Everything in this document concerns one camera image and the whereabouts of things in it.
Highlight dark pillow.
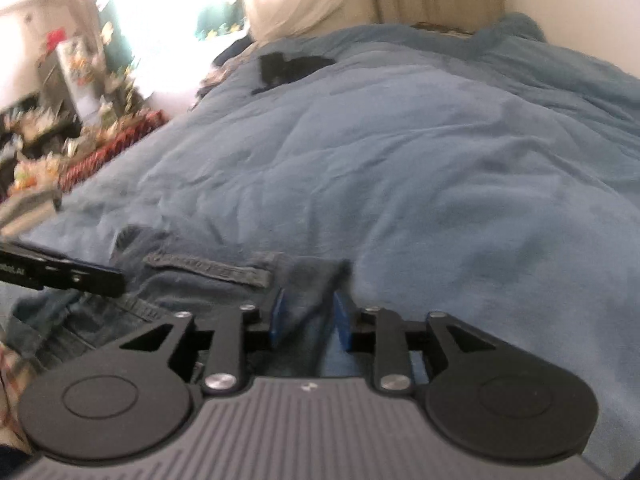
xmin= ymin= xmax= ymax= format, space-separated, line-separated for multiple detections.
xmin=212 ymin=30 xmax=258 ymax=68

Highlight refrigerator with magnets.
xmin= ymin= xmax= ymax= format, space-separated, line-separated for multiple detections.
xmin=36 ymin=35 xmax=103 ymax=128

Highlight folded grey clothes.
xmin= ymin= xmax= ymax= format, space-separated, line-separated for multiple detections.
xmin=0 ymin=189 xmax=63 ymax=237

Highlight table with red patterned cloth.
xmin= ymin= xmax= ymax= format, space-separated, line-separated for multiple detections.
xmin=57 ymin=109 xmax=168 ymax=193

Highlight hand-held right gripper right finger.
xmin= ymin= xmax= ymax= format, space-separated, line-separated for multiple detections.
xmin=332 ymin=289 xmax=522 ymax=394

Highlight striped pastel bedsheet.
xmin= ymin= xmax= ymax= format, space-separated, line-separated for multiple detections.
xmin=0 ymin=342 xmax=43 ymax=458

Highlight blue denim shorts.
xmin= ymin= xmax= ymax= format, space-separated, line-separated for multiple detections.
xmin=9 ymin=224 xmax=357 ymax=378

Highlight green patterned curtain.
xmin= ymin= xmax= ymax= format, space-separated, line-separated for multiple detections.
xmin=97 ymin=0 xmax=251 ymax=91

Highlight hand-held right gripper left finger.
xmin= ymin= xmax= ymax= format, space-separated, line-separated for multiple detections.
xmin=119 ymin=287 xmax=288 ymax=396

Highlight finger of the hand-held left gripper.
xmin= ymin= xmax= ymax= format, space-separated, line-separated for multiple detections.
xmin=0 ymin=241 xmax=127 ymax=297

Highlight blue fleece blanket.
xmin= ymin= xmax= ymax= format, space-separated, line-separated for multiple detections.
xmin=10 ymin=12 xmax=640 ymax=471

